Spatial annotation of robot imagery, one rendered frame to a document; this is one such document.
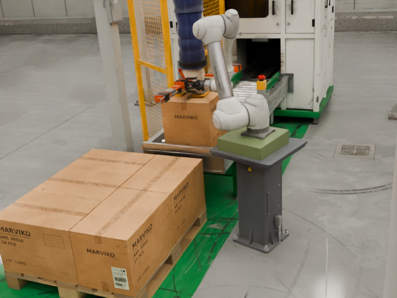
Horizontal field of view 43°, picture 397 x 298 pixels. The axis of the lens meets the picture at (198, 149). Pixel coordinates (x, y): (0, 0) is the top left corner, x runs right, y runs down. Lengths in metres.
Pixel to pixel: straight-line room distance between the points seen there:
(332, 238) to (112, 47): 2.60
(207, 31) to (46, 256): 1.76
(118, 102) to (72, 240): 2.13
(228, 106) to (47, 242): 1.42
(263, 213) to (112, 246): 1.14
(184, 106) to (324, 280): 1.63
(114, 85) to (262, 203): 2.08
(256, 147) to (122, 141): 2.13
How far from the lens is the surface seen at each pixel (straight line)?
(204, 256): 3.69
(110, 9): 4.75
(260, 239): 3.73
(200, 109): 3.89
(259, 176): 3.48
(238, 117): 3.29
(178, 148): 4.01
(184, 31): 4.01
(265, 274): 3.50
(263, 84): 4.20
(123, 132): 5.08
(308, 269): 3.57
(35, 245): 3.38
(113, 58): 4.88
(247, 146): 3.32
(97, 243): 3.07
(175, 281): 3.49
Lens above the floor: 2.07
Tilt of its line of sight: 22 degrees down
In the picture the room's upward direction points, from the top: 4 degrees counter-clockwise
